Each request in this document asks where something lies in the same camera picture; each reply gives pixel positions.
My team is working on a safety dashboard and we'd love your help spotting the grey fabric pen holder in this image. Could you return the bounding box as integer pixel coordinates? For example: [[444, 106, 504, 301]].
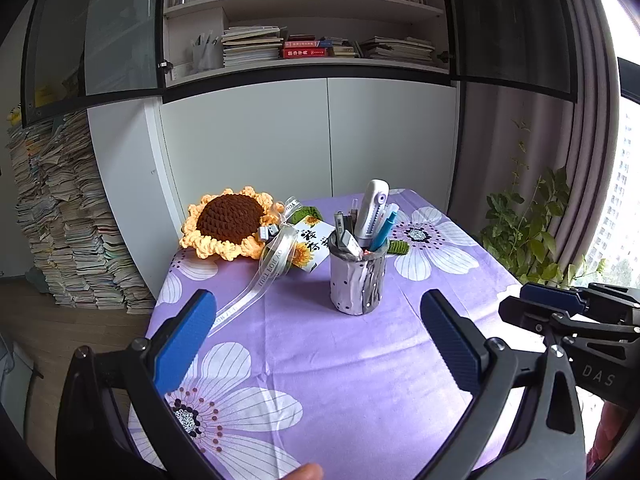
[[329, 236, 388, 316]]

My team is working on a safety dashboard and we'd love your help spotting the translucent white pen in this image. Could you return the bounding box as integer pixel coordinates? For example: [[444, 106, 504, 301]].
[[383, 204, 399, 222]]

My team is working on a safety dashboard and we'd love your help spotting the white purple correction tape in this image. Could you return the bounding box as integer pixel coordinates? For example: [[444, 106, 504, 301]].
[[354, 179, 390, 240]]

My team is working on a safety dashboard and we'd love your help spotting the pink strawberry gel pen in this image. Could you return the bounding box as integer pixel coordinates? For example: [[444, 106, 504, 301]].
[[349, 198, 359, 233]]

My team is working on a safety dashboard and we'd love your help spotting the metallic ruler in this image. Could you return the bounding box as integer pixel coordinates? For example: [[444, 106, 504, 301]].
[[334, 211, 362, 261]]

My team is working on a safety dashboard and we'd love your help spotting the blue marker pen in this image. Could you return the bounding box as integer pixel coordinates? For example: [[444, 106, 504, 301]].
[[369, 210, 397, 252]]

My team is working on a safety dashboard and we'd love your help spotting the operator fingertip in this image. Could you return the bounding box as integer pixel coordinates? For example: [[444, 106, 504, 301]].
[[282, 463, 324, 480]]

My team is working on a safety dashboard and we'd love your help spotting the purple floral tablecloth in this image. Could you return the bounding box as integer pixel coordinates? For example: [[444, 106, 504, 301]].
[[166, 190, 544, 479]]

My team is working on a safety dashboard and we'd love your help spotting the green leafy houseplant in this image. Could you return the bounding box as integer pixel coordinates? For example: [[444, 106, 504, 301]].
[[476, 120, 606, 289]]

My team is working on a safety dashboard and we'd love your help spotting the crocheted sunflower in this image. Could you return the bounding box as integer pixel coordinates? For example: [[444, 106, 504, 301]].
[[178, 185, 411, 262]]

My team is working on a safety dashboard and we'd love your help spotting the stack of papers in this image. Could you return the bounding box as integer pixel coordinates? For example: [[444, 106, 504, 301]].
[[8, 110, 154, 314]]

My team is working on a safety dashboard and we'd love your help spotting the white printed ribbon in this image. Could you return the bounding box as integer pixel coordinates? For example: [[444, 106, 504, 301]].
[[207, 197, 302, 337]]

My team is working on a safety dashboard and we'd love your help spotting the sunflower gift card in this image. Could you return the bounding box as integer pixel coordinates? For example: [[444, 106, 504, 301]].
[[293, 216, 334, 273]]

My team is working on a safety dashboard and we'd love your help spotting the white cabinet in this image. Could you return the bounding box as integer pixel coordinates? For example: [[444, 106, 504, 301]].
[[88, 78, 459, 292]]

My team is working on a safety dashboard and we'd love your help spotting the grey curtain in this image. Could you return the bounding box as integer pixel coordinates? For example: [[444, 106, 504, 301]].
[[446, 0, 620, 266]]

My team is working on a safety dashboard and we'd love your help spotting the bookshelf with books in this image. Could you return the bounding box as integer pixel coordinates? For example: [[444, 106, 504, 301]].
[[20, 0, 577, 126]]

